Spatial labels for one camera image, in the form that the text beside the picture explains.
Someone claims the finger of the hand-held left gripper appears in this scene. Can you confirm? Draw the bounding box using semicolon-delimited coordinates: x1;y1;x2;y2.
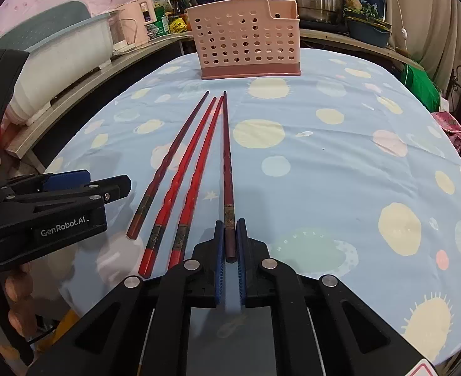
3;175;132;205
0;170;91;194

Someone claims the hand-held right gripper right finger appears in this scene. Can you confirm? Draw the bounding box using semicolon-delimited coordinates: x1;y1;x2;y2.
236;221;425;376

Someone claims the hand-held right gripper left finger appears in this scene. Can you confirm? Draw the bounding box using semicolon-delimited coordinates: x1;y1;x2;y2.
27;221;226;376

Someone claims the red chopstick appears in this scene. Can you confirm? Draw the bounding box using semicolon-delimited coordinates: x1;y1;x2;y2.
138;96;218;279
167;96;225;273

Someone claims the pink perforated utensil basket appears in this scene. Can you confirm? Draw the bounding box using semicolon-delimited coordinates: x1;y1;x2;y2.
186;0;302;81

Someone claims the person's left hand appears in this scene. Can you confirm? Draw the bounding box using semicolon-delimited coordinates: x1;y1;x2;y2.
0;262;39;337

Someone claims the white plastic tub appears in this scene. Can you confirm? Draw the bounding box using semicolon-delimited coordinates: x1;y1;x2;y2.
3;12;115;126

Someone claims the teal plastic lid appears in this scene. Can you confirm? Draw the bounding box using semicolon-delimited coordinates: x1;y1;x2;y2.
0;0;92;51

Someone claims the pink electric kettle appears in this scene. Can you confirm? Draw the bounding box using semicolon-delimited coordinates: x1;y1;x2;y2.
111;1;156;53

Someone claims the green carton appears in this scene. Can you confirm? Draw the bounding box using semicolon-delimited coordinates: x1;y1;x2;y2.
148;0;172;40

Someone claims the green bag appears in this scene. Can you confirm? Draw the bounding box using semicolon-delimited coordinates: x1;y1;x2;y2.
401;63;443;112

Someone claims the dark blue planter tray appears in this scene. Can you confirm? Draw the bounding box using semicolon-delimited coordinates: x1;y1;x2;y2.
344;0;392;48

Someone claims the beige curtain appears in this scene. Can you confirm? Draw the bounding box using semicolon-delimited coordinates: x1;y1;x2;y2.
381;0;461;83

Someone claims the white cord with switch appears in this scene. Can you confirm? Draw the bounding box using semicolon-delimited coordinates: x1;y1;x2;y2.
385;0;411;48

